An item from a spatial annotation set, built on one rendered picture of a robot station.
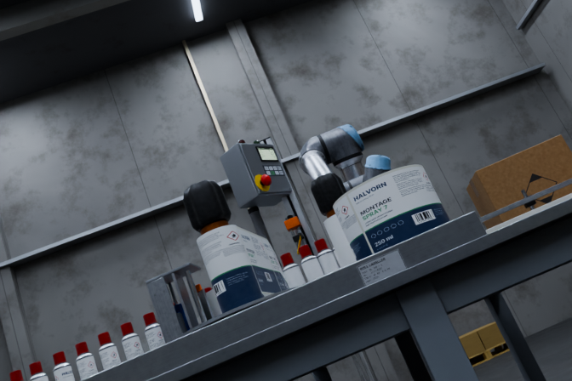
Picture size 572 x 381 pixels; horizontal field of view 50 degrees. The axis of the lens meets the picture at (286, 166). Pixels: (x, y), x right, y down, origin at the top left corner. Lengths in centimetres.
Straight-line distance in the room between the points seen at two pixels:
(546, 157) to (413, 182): 99
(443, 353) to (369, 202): 32
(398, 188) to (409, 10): 1103
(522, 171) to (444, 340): 118
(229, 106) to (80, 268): 367
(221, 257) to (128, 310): 893
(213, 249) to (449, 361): 50
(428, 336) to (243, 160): 109
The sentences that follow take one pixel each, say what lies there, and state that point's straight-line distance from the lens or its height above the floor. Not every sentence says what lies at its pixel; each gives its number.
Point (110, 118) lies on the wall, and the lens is 1114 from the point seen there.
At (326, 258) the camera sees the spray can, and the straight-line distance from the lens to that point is 181.
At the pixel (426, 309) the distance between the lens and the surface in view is 99.
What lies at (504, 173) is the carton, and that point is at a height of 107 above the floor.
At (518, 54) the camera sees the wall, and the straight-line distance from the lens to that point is 1222.
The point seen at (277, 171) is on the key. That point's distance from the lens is 200.
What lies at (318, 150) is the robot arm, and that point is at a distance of 220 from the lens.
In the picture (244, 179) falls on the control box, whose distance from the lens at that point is 192.
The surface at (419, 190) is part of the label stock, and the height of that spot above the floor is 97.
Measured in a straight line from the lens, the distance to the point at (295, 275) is 180.
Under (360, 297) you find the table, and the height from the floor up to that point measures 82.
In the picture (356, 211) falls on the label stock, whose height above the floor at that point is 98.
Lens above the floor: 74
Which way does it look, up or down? 18 degrees up
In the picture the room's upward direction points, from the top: 23 degrees counter-clockwise
